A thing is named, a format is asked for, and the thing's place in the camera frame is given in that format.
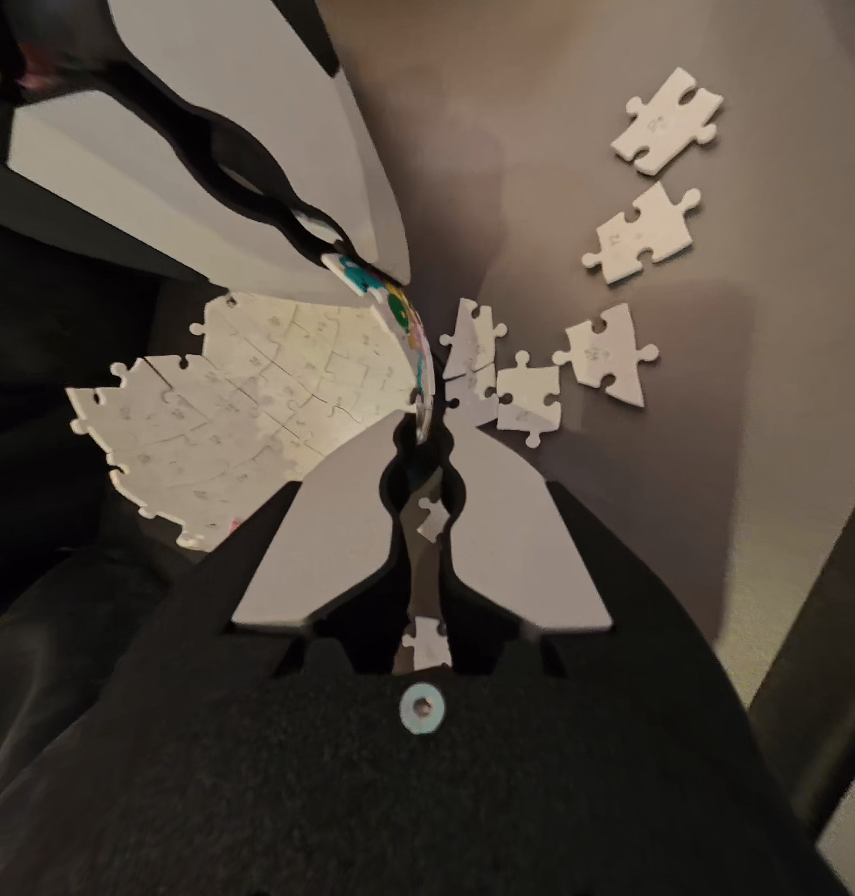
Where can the single white puzzle piece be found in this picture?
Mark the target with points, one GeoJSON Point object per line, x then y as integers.
{"type": "Point", "coordinates": [430, 521]}

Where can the partly built white puzzle ball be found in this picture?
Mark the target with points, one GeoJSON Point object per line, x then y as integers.
{"type": "Point", "coordinates": [246, 406]}

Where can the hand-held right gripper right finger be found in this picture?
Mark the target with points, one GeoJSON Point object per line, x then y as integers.
{"type": "Point", "coordinates": [532, 546]}

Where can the puzzle pieces group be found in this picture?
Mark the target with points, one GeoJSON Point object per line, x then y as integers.
{"type": "Point", "coordinates": [609, 357]}

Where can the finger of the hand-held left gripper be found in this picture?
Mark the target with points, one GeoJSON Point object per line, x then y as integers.
{"type": "Point", "coordinates": [288, 126]}
{"type": "Point", "coordinates": [134, 182]}

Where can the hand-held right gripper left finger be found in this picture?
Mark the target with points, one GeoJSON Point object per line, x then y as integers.
{"type": "Point", "coordinates": [323, 546]}

